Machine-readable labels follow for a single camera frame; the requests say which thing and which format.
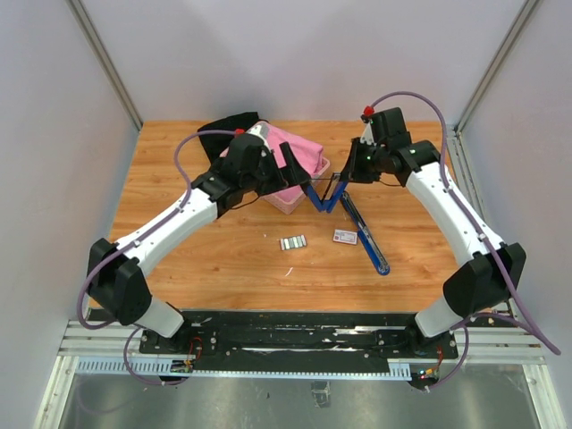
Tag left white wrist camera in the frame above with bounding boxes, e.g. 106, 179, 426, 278
231, 122, 270, 149

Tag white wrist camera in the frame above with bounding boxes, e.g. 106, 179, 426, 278
231, 122, 270, 149
360, 105, 375, 146

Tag black folded cloth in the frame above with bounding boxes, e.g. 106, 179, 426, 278
198, 112, 262, 163

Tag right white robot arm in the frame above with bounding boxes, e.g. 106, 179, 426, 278
336, 106, 526, 358

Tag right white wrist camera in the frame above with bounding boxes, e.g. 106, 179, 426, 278
360, 105, 375, 146

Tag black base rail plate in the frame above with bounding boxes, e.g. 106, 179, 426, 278
139, 310, 458, 376

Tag pink plastic basket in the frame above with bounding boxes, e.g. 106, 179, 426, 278
218, 122, 332, 215

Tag pink folded cloth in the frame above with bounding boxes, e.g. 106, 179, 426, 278
249, 122, 325, 202

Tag red staple box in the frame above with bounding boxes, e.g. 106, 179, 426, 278
332, 229, 358, 245

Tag silver staple strips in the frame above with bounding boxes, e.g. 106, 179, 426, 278
280, 235, 307, 251

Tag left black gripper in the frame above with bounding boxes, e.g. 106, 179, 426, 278
243, 142, 310, 198

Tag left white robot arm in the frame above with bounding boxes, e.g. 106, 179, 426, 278
81, 132, 312, 354

